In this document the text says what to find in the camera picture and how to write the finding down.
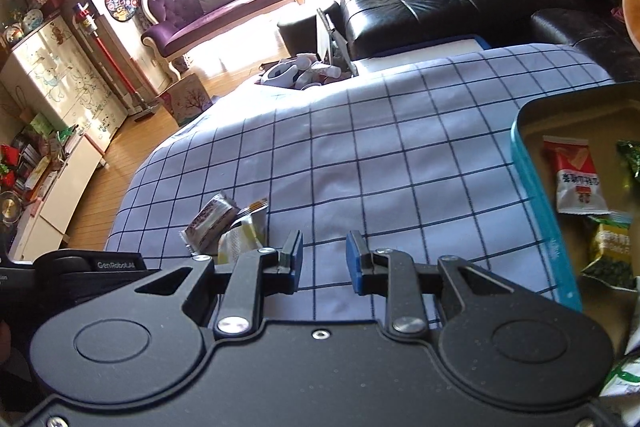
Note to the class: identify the brown white snack packet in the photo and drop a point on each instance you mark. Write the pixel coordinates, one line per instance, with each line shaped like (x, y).
(210, 219)

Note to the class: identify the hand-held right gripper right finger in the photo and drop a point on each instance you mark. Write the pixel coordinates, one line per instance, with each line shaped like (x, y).
(355, 267)

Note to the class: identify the tree print paper bag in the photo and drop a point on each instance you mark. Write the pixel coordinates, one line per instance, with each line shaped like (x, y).
(187, 99)

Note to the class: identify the purple chaise longue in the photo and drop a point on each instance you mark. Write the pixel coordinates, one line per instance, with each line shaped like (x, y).
(210, 22)

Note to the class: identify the white cabinet rabbit print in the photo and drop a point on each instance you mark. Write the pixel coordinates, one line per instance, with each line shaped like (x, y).
(60, 77)

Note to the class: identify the teal tin box gold inside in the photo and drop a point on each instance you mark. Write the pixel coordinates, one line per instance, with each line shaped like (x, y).
(565, 117)

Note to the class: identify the red white snack packet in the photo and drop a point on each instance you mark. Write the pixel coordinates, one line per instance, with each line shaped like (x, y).
(575, 179)

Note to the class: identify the round orange plush cushion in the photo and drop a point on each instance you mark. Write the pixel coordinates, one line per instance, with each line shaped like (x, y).
(634, 7)

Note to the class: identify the low white cabinet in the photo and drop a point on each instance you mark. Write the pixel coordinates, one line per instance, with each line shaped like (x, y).
(65, 187)

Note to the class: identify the box of shoes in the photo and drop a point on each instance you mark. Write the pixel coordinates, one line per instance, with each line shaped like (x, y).
(285, 74)

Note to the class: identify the colourful clutter pile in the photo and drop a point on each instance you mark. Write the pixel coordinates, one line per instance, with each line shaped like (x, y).
(30, 157)

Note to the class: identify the round colourful wall board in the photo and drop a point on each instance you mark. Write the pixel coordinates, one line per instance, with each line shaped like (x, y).
(121, 3)

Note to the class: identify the black framed panel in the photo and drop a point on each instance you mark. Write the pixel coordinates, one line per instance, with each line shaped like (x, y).
(330, 42)

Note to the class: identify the black ottoman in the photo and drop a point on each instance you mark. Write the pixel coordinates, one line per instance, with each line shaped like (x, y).
(295, 34)

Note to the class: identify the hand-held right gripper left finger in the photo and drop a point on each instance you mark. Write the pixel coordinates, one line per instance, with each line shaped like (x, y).
(296, 264)

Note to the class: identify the green yellow snack packet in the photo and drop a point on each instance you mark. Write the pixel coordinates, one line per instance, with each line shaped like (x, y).
(610, 252)

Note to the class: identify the cabinet top ornaments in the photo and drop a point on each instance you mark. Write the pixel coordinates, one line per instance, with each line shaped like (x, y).
(30, 17)

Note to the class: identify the red stick vacuum cleaner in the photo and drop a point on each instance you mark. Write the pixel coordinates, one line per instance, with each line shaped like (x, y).
(107, 57)

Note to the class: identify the blue checked tablecloth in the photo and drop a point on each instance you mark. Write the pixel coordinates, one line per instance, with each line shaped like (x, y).
(400, 157)

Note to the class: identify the white board blue edge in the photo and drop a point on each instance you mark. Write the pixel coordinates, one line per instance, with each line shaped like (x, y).
(425, 49)

